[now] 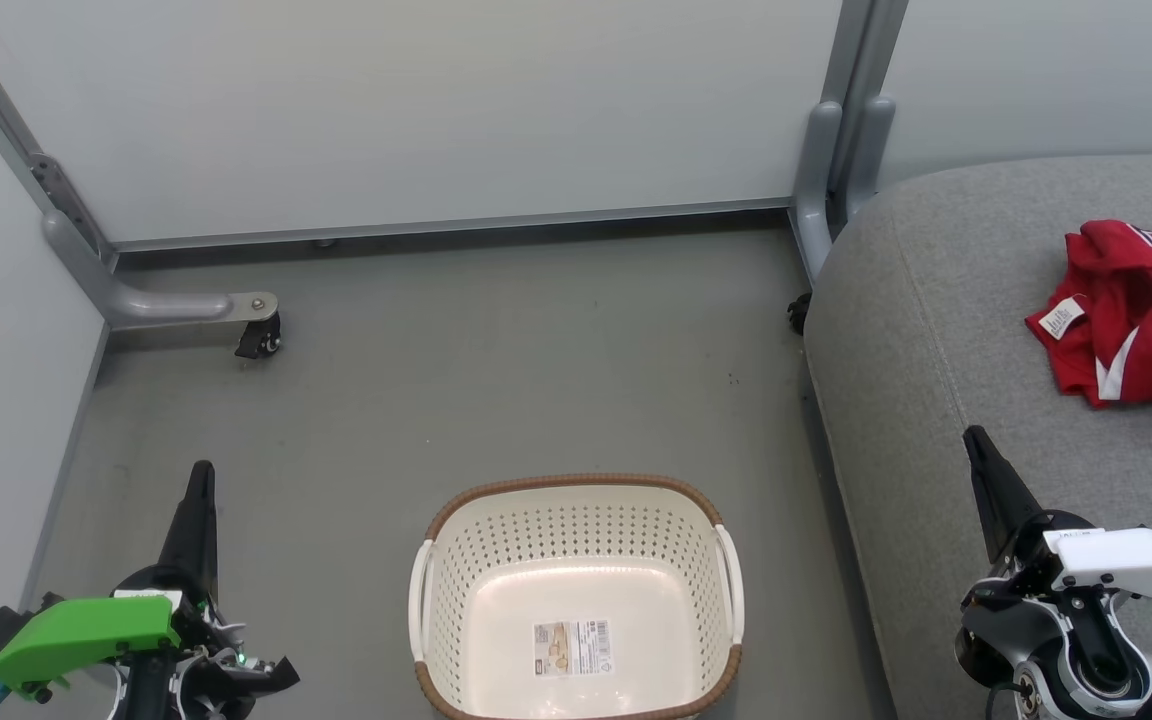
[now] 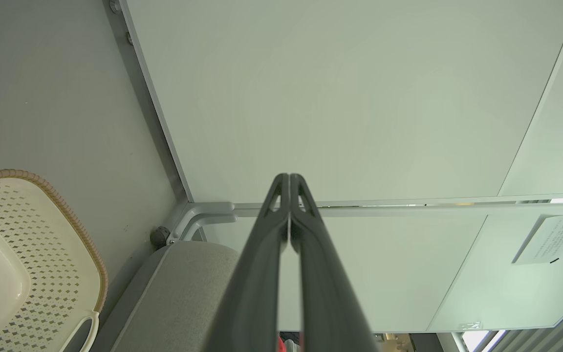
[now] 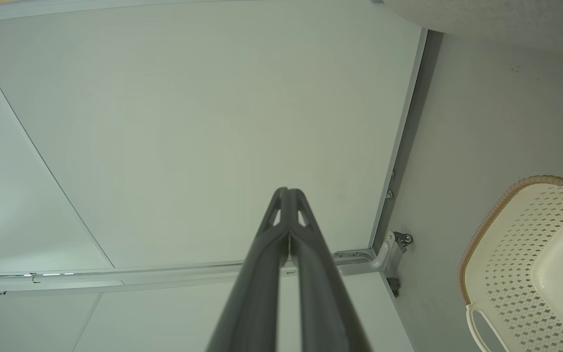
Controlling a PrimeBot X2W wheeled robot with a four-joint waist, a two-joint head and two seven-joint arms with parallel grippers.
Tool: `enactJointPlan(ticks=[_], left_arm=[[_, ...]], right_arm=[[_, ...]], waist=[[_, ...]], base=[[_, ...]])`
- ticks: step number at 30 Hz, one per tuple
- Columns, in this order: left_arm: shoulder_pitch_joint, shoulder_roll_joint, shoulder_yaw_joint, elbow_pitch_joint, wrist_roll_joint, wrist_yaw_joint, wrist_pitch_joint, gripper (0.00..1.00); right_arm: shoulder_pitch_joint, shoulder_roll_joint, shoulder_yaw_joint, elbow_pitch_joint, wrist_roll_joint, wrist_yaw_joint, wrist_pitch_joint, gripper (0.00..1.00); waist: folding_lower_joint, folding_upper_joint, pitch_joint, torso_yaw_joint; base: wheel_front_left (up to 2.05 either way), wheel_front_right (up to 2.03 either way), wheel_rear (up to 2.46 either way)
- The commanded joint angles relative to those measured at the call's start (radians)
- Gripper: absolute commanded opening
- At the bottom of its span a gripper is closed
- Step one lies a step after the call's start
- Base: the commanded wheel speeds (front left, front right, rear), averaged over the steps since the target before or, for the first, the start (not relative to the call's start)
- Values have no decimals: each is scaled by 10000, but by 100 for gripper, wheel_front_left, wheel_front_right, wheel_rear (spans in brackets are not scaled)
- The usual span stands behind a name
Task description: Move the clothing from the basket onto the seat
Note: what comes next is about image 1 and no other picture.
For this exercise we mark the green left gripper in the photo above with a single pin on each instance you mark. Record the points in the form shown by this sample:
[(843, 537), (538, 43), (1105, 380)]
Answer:
[(76, 630)]

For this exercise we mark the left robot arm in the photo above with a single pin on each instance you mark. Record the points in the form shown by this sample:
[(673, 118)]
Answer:
[(196, 680)]

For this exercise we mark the red and white jersey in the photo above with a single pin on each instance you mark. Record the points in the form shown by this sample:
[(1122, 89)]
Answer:
[(1136, 330)]

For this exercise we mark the small black caster wheel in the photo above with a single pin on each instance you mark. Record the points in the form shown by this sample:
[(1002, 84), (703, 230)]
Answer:
[(799, 313)]

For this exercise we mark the grey fabric sofa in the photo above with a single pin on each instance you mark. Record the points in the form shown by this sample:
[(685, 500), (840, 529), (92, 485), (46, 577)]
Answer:
[(936, 330)]

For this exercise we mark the paper label sticker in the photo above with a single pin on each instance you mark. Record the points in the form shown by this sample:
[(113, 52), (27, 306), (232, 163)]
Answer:
[(573, 648)]

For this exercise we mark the upright grey metal partition foot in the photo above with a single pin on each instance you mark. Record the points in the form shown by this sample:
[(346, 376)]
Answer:
[(814, 180), (868, 150)]

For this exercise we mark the long grey metal partition foot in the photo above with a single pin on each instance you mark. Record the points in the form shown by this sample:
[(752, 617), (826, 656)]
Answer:
[(161, 305)]

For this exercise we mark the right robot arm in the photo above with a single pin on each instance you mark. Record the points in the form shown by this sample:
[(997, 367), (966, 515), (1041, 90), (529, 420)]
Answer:
[(1066, 660)]

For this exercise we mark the white perforated laundry basket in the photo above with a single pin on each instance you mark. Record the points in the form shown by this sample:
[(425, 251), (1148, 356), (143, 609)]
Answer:
[(576, 540)]

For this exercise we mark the black caster with metal axle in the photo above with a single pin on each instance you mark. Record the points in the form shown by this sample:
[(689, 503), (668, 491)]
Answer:
[(261, 338)]

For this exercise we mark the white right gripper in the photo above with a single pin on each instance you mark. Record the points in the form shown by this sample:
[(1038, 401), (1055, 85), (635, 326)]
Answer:
[(1136, 560)]

